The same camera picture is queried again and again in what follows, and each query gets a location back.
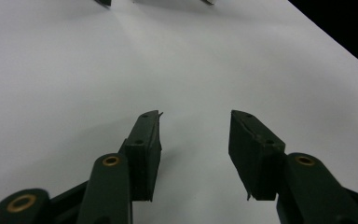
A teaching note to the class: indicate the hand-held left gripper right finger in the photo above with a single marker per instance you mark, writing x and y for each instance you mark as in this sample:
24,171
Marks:
254,155

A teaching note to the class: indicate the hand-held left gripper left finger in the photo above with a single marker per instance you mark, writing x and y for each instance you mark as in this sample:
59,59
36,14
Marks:
144,155

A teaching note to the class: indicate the dark brown magazine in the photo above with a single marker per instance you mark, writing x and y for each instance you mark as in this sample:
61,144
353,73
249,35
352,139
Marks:
103,2

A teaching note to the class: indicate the white board sheet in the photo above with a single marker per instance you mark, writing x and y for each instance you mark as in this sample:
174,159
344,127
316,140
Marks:
74,77

